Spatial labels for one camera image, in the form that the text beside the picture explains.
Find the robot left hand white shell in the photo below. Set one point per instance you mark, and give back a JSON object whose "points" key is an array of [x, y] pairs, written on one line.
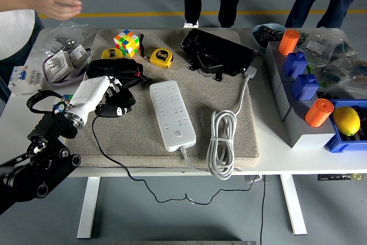
{"points": [[89, 93]]}

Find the person's right hand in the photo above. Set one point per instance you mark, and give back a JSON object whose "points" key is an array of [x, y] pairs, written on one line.
{"points": [[51, 1]]}

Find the black power adapter plug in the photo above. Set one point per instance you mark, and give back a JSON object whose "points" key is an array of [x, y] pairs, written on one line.
{"points": [[123, 98]]}

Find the white power strip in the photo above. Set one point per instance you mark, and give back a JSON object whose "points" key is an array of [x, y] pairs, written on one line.
{"points": [[173, 113]]}

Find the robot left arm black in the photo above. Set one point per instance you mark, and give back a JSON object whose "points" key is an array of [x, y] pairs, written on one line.
{"points": [[51, 131]]}

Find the multicolour puzzle cube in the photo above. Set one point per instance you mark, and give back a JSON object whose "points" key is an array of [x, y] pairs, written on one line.
{"points": [[126, 42], [68, 96]]}

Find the purple tray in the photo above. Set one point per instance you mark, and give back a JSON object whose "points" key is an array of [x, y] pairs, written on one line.
{"points": [[71, 78]]}

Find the black fabric pouch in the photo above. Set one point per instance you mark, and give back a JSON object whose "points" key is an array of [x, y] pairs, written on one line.
{"points": [[114, 68]]}

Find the clear bag of screws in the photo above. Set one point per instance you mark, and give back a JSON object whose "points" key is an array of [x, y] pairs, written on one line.
{"points": [[71, 34]]}

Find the small white socket panel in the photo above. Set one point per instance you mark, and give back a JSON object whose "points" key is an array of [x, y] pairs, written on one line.
{"points": [[78, 55]]}

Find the large white socket panel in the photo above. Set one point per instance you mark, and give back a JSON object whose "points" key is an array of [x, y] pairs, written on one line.
{"points": [[57, 65]]}

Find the small yellow tape measure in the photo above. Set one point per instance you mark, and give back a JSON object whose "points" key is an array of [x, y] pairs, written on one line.
{"points": [[109, 53]]}

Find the white circuit breaker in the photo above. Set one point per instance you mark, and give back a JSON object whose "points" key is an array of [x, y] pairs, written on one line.
{"points": [[24, 80]]}

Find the large yellow tape measure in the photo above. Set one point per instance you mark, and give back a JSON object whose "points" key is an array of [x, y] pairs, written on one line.
{"points": [[161, 58]]}

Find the grey-brown mat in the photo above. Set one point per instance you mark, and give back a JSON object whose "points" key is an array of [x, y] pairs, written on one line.
{"points": [[200, 98]]}

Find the white table leg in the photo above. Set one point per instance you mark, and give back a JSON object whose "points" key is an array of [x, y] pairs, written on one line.
{"points": [[294, 207], [89, 207]]}

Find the black wrapped device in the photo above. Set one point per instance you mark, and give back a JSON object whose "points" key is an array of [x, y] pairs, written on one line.
{"points": [[218, 51]]}

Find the light blue bowl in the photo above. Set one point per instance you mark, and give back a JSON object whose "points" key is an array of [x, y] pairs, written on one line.
{"points": [[256, 41]]}

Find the grey box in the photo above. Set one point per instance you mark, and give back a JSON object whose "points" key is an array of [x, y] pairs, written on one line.
{"points": [[301, 136], [273, 64]]}

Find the black circuit boards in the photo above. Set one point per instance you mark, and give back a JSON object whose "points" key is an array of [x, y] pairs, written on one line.
{"points": [[266, 34]]}

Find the orange cylinder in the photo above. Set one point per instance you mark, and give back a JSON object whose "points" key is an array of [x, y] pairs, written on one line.
{"points": [[288, 42], [318, 112]]}

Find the blue plastic block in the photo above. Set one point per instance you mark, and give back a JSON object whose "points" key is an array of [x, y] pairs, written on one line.
{"points": [[295, 64], [305, 86]]}

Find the green plastic part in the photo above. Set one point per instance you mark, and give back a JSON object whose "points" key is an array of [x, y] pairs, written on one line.
{"points": [[308, 69], [322, 84]]}

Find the small black parts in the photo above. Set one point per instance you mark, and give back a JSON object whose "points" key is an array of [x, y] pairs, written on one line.
{"points": [[324, 95]]}

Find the clear bag of electronic parts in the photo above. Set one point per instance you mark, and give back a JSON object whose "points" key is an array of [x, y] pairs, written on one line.
{"points": [[344, 73], [329, 44]]}

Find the blue plastic bin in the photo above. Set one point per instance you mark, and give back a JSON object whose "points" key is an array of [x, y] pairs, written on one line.
{"points": [[335, 144]]}

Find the black table control panel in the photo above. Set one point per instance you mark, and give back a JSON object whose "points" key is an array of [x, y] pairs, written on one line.
{"points": [[329, 177]]}

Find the yellow lemon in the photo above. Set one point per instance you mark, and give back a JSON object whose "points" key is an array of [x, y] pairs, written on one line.
{"points": [[346, 120]]}

